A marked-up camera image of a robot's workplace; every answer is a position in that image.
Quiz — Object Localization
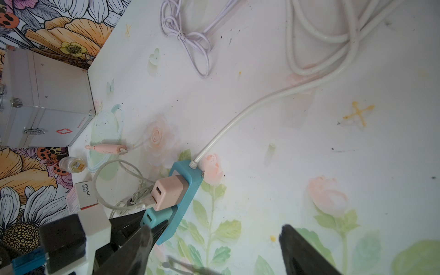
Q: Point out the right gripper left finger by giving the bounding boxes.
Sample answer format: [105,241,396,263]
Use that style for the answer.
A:
[93,226,153,275]

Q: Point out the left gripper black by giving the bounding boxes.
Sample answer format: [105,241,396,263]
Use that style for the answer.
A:
[92,210,168,272]

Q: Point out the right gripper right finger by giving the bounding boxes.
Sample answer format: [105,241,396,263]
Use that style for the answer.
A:
[278,224,340,275]

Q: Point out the teal plug adapter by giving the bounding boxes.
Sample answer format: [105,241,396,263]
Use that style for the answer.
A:
[140,207,173,229]

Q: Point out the pink usb charger block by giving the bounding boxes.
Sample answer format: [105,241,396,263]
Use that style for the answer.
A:
[151,175,189,212]

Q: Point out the pink electric toothbrush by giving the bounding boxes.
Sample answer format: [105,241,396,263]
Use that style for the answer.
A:
[85,144,128,155]

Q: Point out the teal power strip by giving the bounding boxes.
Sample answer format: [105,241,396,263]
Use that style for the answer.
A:
[156,160,204,245]

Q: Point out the lilac usb cable bundle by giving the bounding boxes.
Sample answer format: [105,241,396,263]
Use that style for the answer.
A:
[160,0,241,79]

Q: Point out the pink product packet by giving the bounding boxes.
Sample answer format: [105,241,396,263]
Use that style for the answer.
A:
[66,181,98,214]

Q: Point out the small clear jar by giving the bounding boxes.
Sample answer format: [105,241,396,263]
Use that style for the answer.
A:
[58,157,87,174]

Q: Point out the silver metal first-aid case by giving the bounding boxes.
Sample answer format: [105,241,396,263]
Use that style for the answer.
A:
[1,46,96,149]

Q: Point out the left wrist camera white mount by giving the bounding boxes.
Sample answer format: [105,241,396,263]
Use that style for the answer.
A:
[11,203,112,275]

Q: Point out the white power strip cord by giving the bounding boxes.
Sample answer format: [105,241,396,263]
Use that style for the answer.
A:
[188,0,406,169]

